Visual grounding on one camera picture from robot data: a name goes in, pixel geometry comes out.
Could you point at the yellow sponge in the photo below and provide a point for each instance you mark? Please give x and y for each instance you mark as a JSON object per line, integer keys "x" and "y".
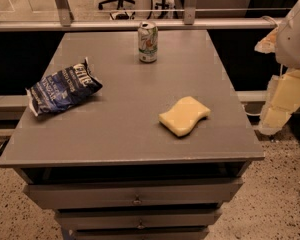
{"x": 184, "y": 115}

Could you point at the blue chip bag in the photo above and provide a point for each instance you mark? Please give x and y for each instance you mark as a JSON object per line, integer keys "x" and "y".
{"x": 63, "y": 89}

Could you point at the bottom grey drawer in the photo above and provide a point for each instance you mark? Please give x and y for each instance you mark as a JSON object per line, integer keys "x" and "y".
{"x": 185, "y": 233}

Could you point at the grey drawer cabinet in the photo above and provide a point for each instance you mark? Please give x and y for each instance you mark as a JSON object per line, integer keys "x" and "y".
{"x": 116, "y": 136}

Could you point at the top grey drawer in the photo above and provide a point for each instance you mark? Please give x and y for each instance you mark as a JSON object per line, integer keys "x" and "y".
{"x": 130, "y": 194}

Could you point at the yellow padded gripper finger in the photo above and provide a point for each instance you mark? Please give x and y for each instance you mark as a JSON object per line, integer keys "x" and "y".
{"x": 267, "y": 44}
{"x": 282, "y": 100}

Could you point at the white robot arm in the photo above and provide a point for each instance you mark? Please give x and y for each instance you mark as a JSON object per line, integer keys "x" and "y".
{"x": 287, "y": 52}

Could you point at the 7up soda can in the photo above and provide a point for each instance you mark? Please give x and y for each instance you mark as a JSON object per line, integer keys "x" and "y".
{"x": 147, "y": 41}

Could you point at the grey metal railing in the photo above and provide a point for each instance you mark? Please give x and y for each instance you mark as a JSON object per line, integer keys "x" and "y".
{"x": 84, "y": 15}

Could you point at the middle grey drawer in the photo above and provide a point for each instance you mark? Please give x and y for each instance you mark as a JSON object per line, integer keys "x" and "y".
{"x": 138, "y": 219}

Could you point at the grey drawer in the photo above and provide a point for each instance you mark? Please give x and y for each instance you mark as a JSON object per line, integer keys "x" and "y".
{"x": 130, "y": 194}
{"x": 185, "y": 233}
{"x": 138, "y": 219}

